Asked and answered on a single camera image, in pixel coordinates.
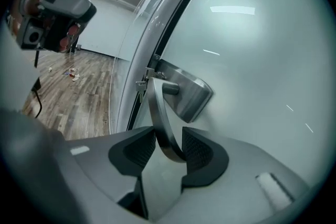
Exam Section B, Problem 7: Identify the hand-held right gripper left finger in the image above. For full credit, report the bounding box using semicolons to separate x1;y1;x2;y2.
67;125;158;220

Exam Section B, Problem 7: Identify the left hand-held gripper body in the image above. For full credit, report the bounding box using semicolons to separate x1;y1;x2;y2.
15;0;81;54

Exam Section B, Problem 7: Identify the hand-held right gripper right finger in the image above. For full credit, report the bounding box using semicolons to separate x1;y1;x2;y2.
181;126;312;219

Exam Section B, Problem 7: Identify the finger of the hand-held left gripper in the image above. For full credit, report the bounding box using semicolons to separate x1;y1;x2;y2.
41;0;97;22

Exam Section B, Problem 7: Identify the silver door lever handle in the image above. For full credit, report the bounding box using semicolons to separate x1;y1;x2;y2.
148;77;187;164

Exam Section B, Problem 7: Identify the frosted glass door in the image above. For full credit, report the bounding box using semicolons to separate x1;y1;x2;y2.
131;0;334;220

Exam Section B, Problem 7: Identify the person's left hand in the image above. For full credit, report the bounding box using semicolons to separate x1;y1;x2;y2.
58;23;80;52

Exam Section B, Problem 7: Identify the person's white shirt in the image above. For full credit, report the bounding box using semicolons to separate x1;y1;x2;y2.
0;17;40;118

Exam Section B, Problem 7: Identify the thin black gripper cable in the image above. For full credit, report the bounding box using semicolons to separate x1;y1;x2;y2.
30;49;43;119

